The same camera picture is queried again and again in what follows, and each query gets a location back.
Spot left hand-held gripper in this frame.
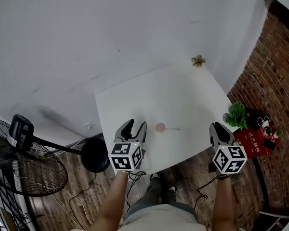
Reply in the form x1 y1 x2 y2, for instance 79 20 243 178
107 118 148 172

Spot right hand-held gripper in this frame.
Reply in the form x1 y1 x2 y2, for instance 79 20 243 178
209 122 248 175

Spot pink round tape measure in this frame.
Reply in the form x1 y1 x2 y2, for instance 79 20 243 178
155 122 181 134

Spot person's right forearm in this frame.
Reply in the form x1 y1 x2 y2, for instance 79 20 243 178
211 176 239 231

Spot person's left forearm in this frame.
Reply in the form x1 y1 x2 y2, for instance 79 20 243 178
86 170 129 231

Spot green leafy potted plant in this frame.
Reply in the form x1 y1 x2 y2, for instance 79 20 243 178
225 101 249 131

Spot red printed box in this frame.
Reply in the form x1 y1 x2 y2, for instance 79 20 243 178
233 126 283 160

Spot black bag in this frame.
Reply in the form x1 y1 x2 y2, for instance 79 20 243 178
245 109 268 131

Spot small black flat device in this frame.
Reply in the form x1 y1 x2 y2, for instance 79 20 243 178
263 139 276 151

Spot person's grey trousers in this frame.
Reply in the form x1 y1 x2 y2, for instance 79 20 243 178
125 176 198 226

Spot small dried plant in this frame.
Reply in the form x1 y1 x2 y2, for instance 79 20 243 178
191 54 206 68

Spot person's light shirt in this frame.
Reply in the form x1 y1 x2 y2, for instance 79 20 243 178
117 203 208 231

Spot black standing fan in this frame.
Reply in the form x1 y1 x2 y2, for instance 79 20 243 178
0 114 111 197

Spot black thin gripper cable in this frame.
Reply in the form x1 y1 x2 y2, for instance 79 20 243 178
124 170 147 215
193 174 227 211

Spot white floor cable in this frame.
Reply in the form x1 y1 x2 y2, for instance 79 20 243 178
50 192 95 226

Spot white metal frame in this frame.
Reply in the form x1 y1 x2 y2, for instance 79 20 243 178
258 210 289 231

